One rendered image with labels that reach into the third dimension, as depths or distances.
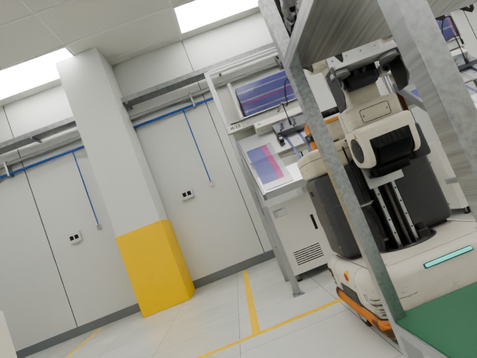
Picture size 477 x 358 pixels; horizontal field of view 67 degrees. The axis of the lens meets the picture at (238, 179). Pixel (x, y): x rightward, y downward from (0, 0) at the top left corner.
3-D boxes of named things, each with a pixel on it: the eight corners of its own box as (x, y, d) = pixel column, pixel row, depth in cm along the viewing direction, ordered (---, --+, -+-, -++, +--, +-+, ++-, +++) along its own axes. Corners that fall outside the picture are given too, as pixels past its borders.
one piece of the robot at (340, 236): (340, 276, 186) (280, 128, 193) (436, 237, 188) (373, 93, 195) (363, 290, 153) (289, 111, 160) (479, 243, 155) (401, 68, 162)
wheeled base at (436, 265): (338, 301, 192) (320, 257, 194) (446, 257, 194) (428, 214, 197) (392, 349, 125) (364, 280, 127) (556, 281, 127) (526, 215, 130)
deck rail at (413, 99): (453, 127, 260) (454, 120, 256) (451, 128, 260) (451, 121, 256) (394, 89, 315) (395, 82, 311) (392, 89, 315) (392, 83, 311)
